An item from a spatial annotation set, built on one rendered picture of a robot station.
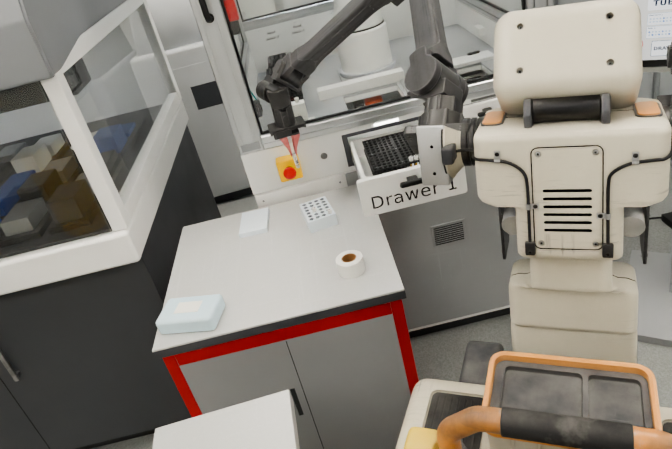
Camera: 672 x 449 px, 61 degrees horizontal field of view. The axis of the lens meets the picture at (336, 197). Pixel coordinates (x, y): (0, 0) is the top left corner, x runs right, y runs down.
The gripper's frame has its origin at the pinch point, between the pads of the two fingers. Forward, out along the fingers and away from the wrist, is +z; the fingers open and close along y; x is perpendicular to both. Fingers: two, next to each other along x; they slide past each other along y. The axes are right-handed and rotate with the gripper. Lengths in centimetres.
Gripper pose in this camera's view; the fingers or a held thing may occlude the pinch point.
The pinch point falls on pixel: (293, 152)
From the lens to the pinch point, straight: 165.7
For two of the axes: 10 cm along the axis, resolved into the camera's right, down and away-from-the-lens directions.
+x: 2.3, 4.5, -8.6
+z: 1.9, 8.5, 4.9
